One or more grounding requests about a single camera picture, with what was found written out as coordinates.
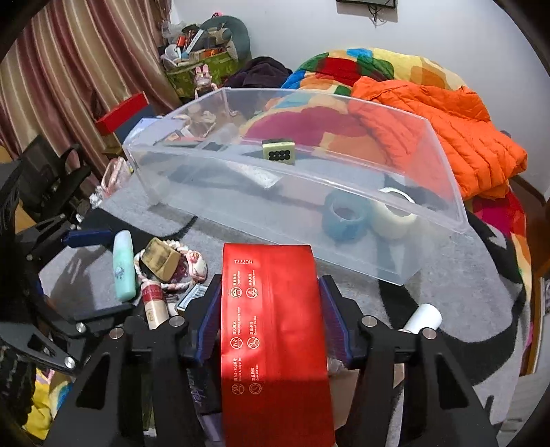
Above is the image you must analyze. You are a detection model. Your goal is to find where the clear plastic storage box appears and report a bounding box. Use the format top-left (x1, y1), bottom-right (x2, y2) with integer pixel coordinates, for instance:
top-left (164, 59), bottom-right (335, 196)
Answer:
top-left (122, 86), bottom-right (469, 286)

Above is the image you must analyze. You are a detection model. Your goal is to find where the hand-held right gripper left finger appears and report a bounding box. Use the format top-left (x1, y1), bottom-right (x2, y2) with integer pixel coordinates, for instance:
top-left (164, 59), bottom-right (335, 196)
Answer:
top-left (43, 273), bottom-right (224, 447)

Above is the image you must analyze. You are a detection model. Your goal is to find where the red white rope toy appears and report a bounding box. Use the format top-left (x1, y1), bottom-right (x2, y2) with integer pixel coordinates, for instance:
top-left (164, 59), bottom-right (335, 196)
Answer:
top-left (134, 241), bottom-right (209, 297)

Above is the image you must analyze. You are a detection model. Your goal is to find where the pink transparent bag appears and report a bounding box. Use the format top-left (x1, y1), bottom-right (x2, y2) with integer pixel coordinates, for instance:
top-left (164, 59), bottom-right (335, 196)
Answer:
top-left (90, 157), bottom-right (132, 207)

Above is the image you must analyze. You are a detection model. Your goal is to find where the person's left forearm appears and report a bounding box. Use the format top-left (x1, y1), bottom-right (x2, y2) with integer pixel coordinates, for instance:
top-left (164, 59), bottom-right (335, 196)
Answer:
top-left (0, 341), bottom-right (37, 430)

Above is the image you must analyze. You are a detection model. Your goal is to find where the beige bottle with red label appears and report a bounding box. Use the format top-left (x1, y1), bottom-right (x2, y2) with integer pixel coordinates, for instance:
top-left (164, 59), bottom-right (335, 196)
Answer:
top-left (141, 281), bottom-right (169, 331)

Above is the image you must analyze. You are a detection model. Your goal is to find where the blue tape roll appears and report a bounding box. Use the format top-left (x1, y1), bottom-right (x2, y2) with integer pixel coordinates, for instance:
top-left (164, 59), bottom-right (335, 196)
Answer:
top-left (322, 191), bottom-right (372, 242)

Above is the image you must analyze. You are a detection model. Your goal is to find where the mint green tube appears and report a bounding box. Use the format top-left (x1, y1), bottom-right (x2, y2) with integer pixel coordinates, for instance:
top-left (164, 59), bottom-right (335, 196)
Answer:
top-left (112, 230), bottom-right (138, 302)

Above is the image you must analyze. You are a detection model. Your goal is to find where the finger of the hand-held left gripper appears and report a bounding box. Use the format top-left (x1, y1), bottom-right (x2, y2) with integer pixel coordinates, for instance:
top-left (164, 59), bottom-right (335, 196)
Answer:
top-left (0, 296), bottom-right (136, 374)
top-left (17, 215), bottom-right (114, 276)

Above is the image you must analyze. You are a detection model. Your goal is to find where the striped curtain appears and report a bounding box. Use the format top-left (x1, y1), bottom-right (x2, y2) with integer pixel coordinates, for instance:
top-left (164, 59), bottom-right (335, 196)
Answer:
top-left (0, 0), bottom-right (181, 173)

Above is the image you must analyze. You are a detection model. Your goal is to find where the bunny topped bottle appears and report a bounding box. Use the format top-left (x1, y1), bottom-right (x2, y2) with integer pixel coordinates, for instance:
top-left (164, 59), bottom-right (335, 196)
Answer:
top-left (194, 65), bottom-right (216, 99)

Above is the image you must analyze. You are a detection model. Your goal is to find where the green mahjong tile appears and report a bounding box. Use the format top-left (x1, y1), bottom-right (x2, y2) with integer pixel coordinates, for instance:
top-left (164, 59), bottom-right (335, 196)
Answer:
top-left (261, 138), bottom-right (297, 165)

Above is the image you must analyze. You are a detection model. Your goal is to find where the red gift box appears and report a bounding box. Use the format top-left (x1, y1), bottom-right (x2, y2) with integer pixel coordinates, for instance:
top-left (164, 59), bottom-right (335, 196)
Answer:
top-left (95, 92), bottom-right (150, 135)

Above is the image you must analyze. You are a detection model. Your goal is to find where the dark purple cloth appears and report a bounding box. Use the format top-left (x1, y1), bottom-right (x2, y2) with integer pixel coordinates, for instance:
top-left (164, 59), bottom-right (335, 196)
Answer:
top-left (223, 56), bottom-right (293, 89)

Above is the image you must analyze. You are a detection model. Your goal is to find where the brown paper packet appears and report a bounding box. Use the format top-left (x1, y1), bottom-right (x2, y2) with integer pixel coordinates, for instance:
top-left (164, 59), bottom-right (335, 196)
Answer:
top-left (142, 237), bottom-right (182, 282)

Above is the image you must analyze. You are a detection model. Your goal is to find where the white cylindrical tube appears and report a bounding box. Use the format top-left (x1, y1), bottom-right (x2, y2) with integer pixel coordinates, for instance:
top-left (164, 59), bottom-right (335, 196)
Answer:
top-left (397, 303), bottom-right (443, 334)

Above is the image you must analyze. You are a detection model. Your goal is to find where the grey black patterned blanket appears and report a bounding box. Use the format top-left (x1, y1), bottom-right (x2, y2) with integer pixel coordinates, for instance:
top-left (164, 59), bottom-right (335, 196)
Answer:
top-left (38, 189), bottom-right (534, 430)

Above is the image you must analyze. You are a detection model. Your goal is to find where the pile of desk clutter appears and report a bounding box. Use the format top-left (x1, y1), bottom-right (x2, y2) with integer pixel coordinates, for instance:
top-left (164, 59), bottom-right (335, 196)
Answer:
top-left (161, 21), bottom-right (216, 65)

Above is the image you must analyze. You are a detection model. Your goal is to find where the black office chair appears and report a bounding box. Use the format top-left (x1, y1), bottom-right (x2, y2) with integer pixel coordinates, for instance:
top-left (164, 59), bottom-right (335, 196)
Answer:
top-left (19, 135), bottom-right (93, 220)

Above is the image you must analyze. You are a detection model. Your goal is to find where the yellow cloth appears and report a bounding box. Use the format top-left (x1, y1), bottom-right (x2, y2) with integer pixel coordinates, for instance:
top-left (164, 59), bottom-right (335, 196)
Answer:
top-left (21, 370), bottom-right (74, 439)

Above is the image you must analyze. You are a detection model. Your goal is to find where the blue white notebook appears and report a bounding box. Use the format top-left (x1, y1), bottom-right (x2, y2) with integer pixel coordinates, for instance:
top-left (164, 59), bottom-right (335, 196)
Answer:
top-left (122, 116), bottom-right (166, 144)

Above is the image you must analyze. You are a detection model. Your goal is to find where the grey green plush toy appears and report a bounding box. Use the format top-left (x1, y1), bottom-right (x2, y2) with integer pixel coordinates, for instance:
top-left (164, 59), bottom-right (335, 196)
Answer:
top-left (200, 16), bottom-right (252, 61)

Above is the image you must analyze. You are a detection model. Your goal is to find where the orange puffer jacket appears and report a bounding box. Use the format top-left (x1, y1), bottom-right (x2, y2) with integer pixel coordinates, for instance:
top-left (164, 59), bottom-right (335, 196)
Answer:
top-left (348, 76), bottom-right (528, 199)

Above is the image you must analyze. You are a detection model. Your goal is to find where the white tape roll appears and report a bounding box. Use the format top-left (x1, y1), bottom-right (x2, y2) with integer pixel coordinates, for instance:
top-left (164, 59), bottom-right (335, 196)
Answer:
top-left (372, 187), bottom-right (419, 239)

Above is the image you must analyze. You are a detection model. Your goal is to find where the red foil pouch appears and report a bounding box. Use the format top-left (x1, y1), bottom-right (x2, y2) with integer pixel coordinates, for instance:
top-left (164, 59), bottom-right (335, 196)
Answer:
top-left (221, 243), bottom-right (336, 447)

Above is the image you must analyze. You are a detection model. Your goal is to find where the green storage box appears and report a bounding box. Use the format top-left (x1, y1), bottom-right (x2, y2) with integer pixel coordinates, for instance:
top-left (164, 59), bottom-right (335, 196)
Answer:
top-left (165, 49), bottom-right (239, 101)

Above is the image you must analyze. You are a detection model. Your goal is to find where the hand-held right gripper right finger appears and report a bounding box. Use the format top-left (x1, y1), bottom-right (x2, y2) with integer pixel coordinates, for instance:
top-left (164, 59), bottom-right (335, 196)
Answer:
top-left (318, 274), bottom-right (501, 447)

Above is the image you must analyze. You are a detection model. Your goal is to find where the colourful patchwork quilt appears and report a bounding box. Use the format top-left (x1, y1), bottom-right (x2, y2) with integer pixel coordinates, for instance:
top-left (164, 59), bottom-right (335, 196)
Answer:
top-left (238, 47), bottom-right (538, 379)

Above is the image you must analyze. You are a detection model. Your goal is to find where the small wall monitor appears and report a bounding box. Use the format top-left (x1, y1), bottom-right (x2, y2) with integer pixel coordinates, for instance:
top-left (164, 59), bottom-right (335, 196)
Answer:
top-left (335, 0), bottom-right (397, 10)

